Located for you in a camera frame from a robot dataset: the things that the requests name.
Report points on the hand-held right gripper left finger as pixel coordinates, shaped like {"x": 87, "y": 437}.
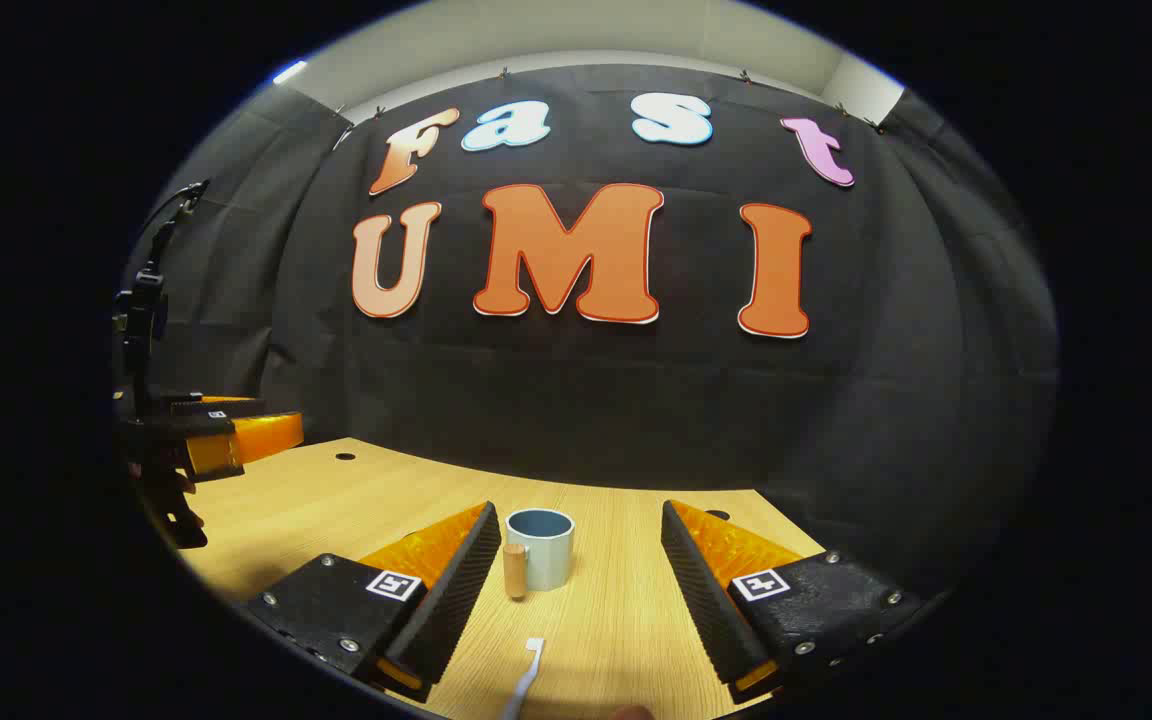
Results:
{"x": 456, "y": 590}

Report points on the light wooden desktop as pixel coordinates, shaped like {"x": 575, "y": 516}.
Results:
{"x": 596, "y": 620}

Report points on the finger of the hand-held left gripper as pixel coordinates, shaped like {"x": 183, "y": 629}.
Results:
{"x": 226, "y": 405}
{"x": 261, "y": 435}

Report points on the white toothbrush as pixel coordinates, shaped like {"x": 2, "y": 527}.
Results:
{"x": 528, "y": 670}

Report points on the ceiling light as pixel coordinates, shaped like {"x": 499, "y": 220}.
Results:
{"x": 288, "y": 72}

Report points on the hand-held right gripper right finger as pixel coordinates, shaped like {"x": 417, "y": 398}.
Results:
{"x": 701, "y": 590}

